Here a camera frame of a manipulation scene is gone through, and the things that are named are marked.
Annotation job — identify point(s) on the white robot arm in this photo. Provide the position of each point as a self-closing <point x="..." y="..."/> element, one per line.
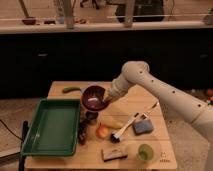
<point x="194" y="111"/>

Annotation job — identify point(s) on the dark red bowl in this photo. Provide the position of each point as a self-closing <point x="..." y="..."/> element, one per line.
<point x="92" y="98"/>

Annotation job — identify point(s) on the metal fork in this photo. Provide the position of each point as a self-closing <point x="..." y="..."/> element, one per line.
<point x="146" y="114"/>

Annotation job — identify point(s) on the blue sponge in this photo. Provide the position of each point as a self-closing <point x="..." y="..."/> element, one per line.
<point x="143" y="127"/>

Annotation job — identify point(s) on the yellow banana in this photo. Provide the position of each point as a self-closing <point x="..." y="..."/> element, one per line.
<point x="111" y="123"/>

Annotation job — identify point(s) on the green plastic tray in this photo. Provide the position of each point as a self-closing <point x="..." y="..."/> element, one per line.
<point x="53" y="129"/>

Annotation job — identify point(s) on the wooden table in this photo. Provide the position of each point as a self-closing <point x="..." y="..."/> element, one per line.
<point x="89" y="156"/>

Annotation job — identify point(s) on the orange-red apple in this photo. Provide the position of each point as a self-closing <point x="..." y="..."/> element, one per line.
<point x="102" y="131"/>

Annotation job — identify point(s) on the small wooden block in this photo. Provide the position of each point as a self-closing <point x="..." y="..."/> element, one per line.
<point x="112" y="154"/>

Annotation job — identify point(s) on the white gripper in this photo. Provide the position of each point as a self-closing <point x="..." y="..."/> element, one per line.
<point x="118" y="88"/>

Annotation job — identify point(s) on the dark bowl on shelf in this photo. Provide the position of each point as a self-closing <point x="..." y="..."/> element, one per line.
<point x="29" y="21"/>

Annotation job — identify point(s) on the small metal cup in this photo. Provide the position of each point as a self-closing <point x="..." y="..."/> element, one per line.
<point x="91" y="117"/>

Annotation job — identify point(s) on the white-handled dish brush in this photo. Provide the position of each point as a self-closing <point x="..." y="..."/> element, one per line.
<point x="115" y="137"/>

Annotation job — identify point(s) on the green cup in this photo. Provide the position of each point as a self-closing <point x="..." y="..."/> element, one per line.
<point x="145" y="152"/>

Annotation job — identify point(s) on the green cucumber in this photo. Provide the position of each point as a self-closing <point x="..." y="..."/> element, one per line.
<point x="70" y="89"/>

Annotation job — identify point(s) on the dark brown bottle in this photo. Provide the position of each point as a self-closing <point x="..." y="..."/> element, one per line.
<point x="82" y="132"/>

